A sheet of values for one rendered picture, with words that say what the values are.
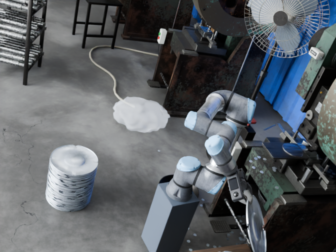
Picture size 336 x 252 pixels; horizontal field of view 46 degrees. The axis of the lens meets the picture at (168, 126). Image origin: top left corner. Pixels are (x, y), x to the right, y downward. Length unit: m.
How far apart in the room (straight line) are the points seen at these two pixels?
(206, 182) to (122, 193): 0.88
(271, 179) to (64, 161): 1.23
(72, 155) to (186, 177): 0.79
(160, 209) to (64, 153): 0.71
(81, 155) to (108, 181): 0.41
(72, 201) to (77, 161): 0.25
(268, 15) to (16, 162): 2.01
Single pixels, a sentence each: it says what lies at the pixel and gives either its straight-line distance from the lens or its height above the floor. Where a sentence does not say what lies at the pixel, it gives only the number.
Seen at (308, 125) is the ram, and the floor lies 0.96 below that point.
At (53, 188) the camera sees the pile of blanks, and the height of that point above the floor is 0.15.
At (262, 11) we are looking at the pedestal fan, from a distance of 2.93.
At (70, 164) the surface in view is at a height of 0.31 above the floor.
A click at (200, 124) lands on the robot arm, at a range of 1.69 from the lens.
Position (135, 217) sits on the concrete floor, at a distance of 2.69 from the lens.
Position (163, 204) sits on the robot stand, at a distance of 2.26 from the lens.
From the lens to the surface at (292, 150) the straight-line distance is 2.38.
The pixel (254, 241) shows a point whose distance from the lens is 1.81.
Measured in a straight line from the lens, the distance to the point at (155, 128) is 3.35.
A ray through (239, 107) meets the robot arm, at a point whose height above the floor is 1.03.
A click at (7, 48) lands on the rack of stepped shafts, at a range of 3.83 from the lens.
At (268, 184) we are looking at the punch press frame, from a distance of 2.39.
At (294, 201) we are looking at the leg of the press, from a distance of 2.26.
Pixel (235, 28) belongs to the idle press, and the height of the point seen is 0.99.
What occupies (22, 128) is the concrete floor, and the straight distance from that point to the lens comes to 3.27.
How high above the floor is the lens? 1.92
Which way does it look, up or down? 32 degrees down
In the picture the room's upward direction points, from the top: 17 degrees clockwise
